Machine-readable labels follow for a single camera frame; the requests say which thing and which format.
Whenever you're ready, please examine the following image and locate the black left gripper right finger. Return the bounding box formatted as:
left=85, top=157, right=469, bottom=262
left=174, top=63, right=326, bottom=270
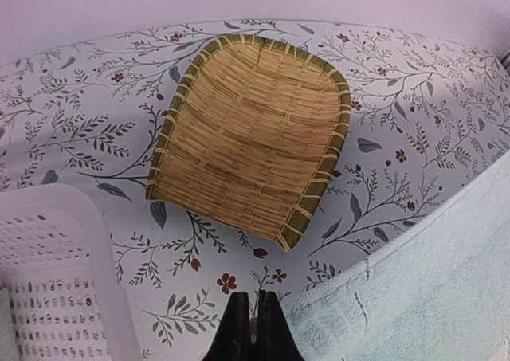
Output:
left=251, top=290, right=304, bottom=361

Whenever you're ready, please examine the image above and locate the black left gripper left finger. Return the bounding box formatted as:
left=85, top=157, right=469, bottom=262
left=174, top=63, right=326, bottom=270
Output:
left=202, top=292, right=251, bottom=361

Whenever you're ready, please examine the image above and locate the light blue towel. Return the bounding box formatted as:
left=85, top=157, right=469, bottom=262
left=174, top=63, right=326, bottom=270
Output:
left=284, top=156, right=509, bottom=360

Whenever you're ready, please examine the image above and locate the white plastic mesh basket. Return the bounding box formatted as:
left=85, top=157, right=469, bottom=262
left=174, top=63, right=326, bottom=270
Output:
left=1, top=183, right=141, bottom=360

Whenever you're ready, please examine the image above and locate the woven bamboo tray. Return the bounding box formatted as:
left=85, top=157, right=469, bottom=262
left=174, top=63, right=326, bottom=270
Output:
left=146, top=34, right=351, bottom=251

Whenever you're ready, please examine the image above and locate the floral patterned table mat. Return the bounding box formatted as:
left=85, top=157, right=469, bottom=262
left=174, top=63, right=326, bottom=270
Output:
left=1, top=19, right=509, bottom=360

